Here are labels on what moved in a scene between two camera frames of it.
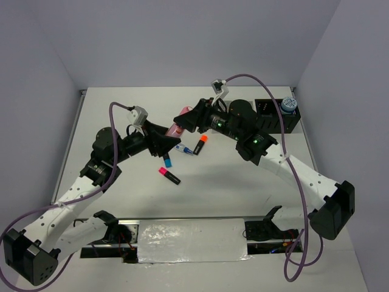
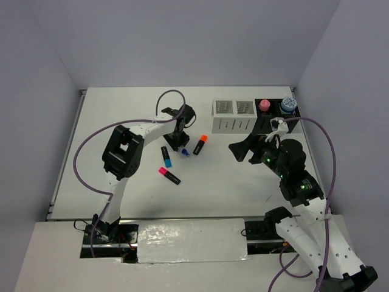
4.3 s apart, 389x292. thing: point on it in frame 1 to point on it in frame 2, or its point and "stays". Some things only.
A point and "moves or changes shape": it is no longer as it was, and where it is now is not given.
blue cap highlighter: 168,162 stays
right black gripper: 198,117 to 254,140
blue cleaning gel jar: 288,104 stays
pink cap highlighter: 164,172 stays
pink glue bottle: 176,130 moves or changes shape
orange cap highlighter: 203,139 stays
